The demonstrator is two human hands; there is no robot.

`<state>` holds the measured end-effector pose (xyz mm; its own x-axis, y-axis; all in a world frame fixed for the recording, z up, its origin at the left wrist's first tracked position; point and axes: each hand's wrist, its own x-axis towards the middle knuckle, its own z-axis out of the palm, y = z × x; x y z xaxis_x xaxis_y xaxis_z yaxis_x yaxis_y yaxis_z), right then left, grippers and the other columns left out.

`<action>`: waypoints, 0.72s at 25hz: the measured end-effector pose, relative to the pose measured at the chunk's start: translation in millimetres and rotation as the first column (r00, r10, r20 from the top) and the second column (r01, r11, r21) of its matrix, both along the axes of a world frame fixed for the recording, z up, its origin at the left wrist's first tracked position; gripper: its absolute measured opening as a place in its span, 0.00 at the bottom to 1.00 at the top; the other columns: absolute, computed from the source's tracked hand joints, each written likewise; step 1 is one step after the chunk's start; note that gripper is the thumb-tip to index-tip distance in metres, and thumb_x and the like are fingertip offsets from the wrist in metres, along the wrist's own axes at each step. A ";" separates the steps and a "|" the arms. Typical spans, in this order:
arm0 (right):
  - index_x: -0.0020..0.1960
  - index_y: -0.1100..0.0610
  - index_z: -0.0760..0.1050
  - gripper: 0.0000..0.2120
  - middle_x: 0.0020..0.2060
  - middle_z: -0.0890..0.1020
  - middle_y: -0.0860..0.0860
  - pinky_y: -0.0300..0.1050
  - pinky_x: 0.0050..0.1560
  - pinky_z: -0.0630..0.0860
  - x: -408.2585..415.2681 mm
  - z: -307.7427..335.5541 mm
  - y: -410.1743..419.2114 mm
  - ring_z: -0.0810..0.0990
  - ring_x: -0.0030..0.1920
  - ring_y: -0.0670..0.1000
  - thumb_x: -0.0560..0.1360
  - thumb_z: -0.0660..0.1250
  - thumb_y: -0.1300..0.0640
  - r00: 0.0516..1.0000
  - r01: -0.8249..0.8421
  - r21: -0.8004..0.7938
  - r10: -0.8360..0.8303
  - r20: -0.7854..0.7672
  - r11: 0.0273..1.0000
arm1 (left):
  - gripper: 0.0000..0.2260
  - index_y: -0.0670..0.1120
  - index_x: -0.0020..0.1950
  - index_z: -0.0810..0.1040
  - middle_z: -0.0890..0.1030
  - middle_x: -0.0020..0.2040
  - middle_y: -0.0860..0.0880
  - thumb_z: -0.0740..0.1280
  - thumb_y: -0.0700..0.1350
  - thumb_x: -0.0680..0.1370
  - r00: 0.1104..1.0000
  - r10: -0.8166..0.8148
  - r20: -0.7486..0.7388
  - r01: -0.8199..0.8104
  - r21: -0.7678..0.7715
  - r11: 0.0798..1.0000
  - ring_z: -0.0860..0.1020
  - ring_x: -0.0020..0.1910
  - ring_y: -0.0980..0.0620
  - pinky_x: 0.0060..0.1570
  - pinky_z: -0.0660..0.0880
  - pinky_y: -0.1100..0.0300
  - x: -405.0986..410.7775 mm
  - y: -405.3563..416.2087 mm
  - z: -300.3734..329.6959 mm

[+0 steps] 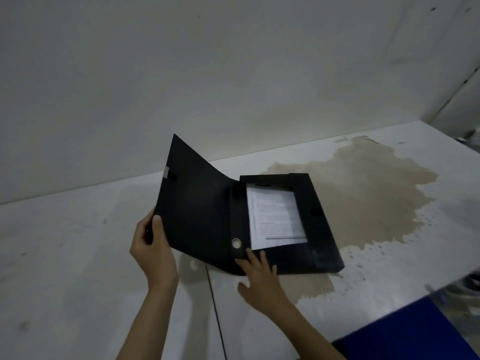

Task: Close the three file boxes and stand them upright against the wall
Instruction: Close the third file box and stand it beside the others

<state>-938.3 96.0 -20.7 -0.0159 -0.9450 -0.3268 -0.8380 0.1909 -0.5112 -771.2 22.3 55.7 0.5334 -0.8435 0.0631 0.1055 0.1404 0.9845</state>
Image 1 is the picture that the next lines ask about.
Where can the person's right hand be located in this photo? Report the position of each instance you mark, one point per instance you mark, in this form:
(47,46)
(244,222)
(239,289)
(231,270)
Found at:
(264,284)

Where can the person's left hand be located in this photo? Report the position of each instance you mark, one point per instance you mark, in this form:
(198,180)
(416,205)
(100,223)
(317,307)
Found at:
(155,258)

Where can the person's right thumb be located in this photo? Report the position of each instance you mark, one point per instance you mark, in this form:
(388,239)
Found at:
(245,289)

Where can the person's left thumb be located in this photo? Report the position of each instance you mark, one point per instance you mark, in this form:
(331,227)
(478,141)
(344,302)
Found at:
(159,232)

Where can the person's right little finger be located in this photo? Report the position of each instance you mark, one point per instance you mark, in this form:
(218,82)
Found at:
(274,270)

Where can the person's right middle finger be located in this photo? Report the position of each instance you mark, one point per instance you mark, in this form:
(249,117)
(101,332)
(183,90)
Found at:
(253,259)

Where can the black document file box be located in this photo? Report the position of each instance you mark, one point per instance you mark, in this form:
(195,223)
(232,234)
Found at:
(202,217)

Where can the person's right forearm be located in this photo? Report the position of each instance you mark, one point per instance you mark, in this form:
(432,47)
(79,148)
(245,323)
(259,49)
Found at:
(307,335)

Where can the person's left forearm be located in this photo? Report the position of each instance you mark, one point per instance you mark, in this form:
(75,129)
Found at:
(148,326)

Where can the printed white paper sheets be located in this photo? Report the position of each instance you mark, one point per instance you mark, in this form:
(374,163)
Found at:
(273,215)

